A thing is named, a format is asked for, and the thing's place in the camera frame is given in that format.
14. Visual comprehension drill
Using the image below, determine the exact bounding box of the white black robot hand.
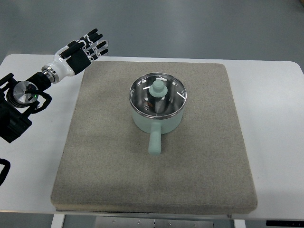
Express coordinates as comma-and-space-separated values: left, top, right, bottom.
42, 28, 109, 84

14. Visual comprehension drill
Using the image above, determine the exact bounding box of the glass lid with green knob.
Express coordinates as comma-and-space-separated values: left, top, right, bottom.
129, 72, 187, 120

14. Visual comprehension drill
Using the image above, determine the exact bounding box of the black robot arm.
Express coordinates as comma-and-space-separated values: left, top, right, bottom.
0, 72, 52, 143

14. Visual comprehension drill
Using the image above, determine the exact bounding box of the mint green saucepan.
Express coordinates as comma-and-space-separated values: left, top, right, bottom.
132, 108, 184, 156

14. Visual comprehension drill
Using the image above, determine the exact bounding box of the grey felt mat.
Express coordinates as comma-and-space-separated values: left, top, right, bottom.
50, 61, 258, 215

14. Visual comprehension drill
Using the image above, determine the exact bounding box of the black bar under table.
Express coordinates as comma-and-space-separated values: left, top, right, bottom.
266, 220, 304, 228

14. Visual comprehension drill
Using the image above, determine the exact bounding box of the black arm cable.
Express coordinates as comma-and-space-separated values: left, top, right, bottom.
0, 157, 11, 186

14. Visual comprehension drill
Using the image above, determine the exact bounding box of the metal table frame crossbar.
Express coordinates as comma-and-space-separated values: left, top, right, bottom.
95, 217, 214, 228

